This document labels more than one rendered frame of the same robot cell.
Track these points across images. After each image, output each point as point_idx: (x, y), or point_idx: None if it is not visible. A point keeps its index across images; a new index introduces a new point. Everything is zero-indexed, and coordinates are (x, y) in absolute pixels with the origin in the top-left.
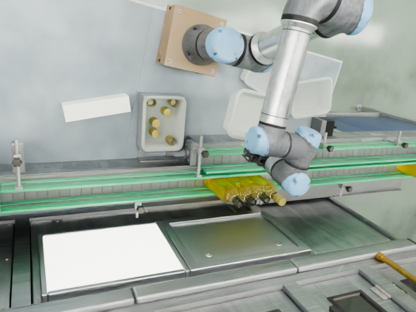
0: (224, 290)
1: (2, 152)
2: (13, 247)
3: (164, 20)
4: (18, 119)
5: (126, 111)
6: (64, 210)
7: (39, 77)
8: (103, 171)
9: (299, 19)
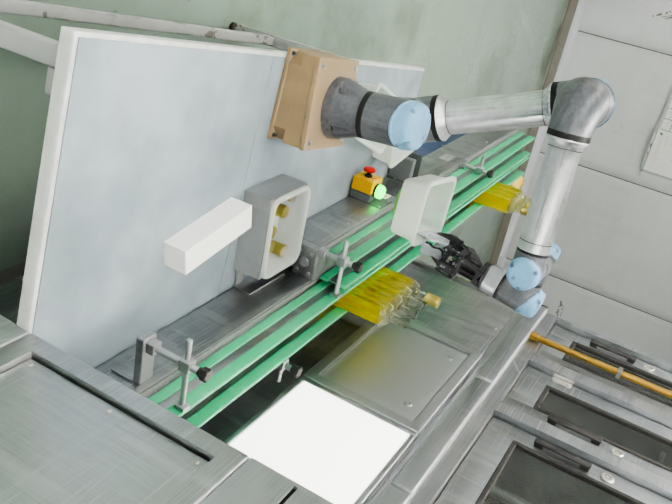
0: (460, 442)
1: (88, 353)
2: None
3: (285, 73)
4: (112, 290)
5: (247, 229)
6: None
7: (144, 212)
8: (235, 332)
9: (583, 141)
